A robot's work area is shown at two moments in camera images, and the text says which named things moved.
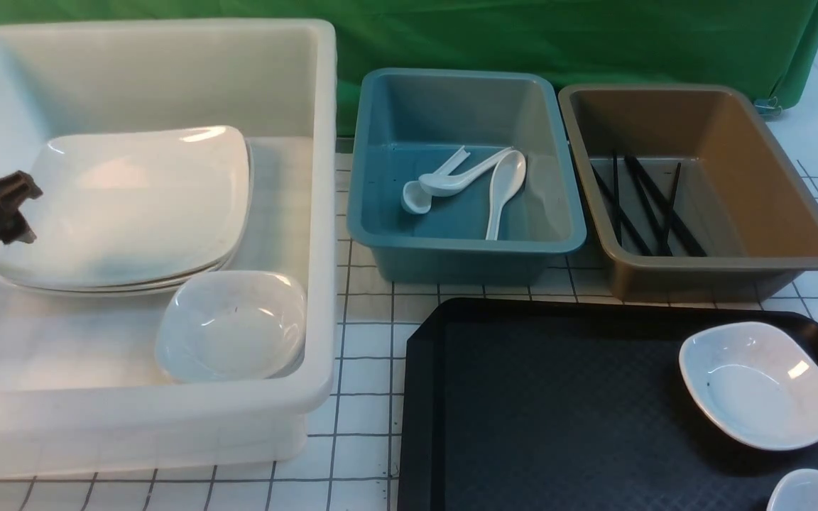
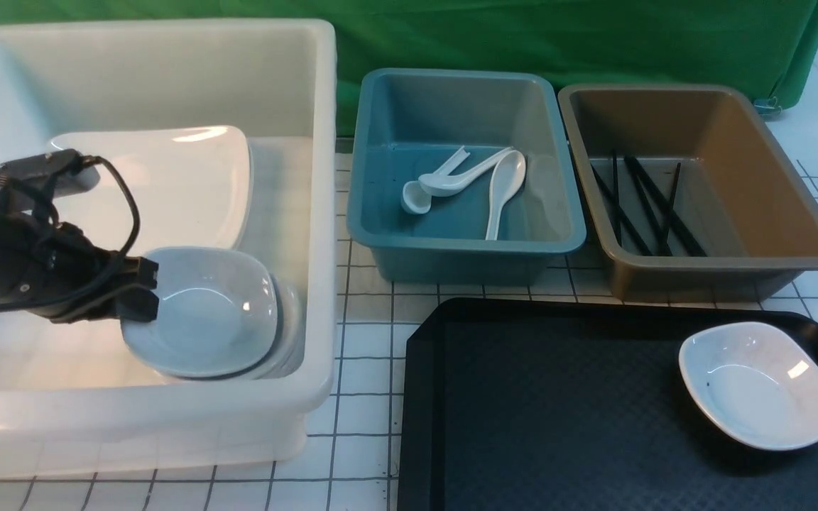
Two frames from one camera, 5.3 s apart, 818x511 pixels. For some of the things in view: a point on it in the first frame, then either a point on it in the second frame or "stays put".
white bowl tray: (759, 387) stays put
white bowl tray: (809, 490) -> (217, 314)
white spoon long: (507, 180) stays put
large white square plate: (133, 211) stays put
